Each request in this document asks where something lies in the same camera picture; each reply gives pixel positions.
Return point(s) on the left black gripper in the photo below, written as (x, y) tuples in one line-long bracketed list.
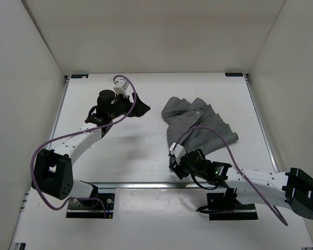
[(140, 108)]

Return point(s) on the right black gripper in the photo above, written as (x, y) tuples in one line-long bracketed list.
[(178, 169)]

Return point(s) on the grey pleated skirt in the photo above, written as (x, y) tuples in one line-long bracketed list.
[(196, 125)]

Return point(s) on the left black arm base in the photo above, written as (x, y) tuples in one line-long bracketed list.
[(93, 209)]

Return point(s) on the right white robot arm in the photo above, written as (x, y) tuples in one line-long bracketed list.
[(292, 190)]

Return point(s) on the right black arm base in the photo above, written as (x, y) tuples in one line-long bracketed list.
[(225, 206)]

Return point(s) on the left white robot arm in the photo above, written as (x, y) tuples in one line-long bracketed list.
[(53, 169)]

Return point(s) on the left blue corner sticker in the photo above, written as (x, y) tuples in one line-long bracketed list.
[(79, 76)]

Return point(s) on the blue corner sticker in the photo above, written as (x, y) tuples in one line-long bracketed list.
[(79, 76), (233, 74)]

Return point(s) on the right blue corner sticker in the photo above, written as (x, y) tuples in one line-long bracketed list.
[(233, 74)]

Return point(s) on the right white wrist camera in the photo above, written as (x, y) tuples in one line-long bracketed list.
[(177, 152)]

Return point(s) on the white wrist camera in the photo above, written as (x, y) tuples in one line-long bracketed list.
[(120, 87), (177, 152)]

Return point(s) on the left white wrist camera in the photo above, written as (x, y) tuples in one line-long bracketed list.
[(120, 87)]

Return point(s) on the front aluminium rail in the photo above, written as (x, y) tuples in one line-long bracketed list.
[(177, 185)]

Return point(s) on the right aluminium table rail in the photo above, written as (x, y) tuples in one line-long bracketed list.
[(263, 130)]

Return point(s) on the aluminium table rail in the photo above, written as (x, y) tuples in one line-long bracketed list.
[(55, 108), (263, 130)]

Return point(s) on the left aluminium table rail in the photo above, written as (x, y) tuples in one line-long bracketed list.
[(55, 108)]

